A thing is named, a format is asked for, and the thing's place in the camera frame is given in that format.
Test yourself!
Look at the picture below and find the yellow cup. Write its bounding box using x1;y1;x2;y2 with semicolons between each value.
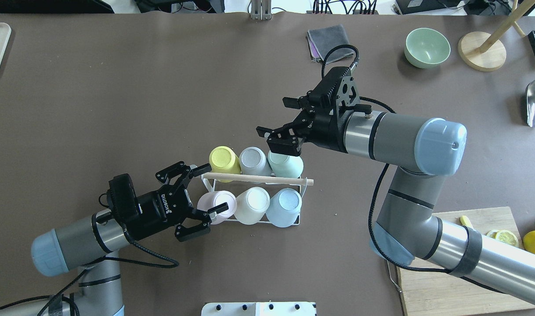
209;146;242;174

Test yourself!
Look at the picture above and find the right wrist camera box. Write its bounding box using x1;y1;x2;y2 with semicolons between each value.
308;66;361;110

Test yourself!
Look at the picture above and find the white wire cup holder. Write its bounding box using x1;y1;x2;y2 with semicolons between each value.
201;172;314;228

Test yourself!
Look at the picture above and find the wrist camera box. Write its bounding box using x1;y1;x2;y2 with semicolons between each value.
308;66;361;110
106;173;139;225

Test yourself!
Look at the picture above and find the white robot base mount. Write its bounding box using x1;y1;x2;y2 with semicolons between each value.
201;301;317;316

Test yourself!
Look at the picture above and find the pink cup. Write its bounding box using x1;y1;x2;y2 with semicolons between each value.
196;190;237;225

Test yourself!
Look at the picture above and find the grey cup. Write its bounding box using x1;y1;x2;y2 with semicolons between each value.
239;147;273;176

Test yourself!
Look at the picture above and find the cream white cup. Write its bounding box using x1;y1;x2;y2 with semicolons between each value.
234;187;270;225

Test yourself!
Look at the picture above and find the mint green bowl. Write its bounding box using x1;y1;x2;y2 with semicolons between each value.
404;28;452;69

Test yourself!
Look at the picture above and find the wooden mug tree stand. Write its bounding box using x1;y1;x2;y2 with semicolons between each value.
457;0;535;72

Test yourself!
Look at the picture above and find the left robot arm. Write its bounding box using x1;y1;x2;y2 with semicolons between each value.
0;161;228;316

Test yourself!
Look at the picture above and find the grey folded cloth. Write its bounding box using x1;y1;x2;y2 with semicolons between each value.
307;24;349;63

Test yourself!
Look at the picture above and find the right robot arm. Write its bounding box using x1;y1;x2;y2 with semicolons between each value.
256;44;535;305

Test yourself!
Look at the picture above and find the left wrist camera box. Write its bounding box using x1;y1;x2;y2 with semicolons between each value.
106;173;139;225

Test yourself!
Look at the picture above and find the mint green cup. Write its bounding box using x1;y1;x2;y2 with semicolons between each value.
267;151;304;179

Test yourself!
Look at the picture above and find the lemon slice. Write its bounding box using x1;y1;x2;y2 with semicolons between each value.
486;230;500;240
494;230;519;248

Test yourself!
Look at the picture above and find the yellow plastic knife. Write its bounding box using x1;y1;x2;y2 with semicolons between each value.
459;215;474;230

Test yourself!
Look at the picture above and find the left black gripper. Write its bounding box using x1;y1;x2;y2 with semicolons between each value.
127;161;228;242

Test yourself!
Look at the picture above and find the bamboo cutting board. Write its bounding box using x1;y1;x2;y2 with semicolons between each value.
397;206;535;316

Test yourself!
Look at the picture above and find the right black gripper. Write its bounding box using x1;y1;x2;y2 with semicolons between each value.
256;92;351;157

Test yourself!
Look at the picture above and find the light blue cup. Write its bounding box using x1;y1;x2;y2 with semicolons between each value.
265;188;302;228

